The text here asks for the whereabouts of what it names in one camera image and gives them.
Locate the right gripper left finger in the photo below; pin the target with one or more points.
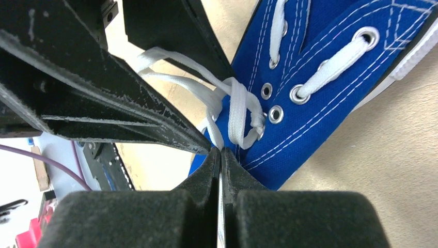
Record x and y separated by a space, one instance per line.
185 216

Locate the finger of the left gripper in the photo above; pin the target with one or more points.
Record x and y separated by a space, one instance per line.
58 76
178 26

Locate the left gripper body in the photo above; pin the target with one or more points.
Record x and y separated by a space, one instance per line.
13 119

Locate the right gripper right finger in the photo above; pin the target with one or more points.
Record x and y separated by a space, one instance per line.
258 217

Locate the white shoelace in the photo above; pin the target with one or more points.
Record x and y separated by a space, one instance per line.
158 64

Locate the blue canvas sneaker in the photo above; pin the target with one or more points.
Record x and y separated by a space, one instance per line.
310 64

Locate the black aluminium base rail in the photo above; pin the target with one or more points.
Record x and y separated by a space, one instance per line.
106 166

